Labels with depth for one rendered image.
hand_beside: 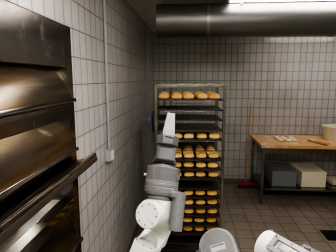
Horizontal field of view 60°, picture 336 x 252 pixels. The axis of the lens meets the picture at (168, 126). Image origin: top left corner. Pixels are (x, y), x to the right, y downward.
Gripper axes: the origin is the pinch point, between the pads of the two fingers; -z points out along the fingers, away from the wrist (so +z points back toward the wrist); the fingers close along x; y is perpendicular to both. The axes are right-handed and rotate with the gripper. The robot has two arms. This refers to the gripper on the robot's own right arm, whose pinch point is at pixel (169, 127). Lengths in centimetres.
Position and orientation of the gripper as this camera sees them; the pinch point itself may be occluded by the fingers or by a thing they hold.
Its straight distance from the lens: 80.2
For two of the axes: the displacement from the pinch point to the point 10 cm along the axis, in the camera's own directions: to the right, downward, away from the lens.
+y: -9.9, -1.3, 0.0
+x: 0.3, -2.3, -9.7
